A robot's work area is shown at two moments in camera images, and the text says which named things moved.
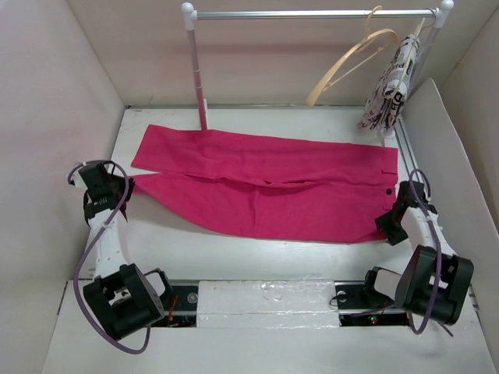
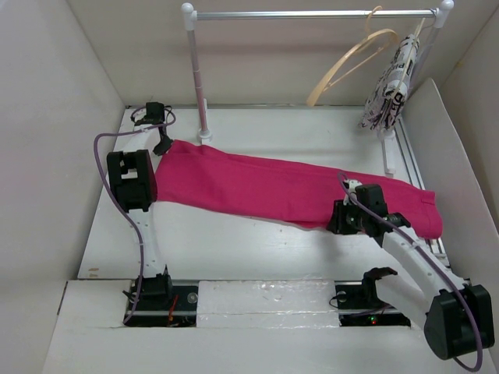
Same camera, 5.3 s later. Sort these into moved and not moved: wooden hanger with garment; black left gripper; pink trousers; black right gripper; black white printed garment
Moved: black left gripper; black right gripper; pink trousers
Not moved: wooden hanger with garment; black white printed garment
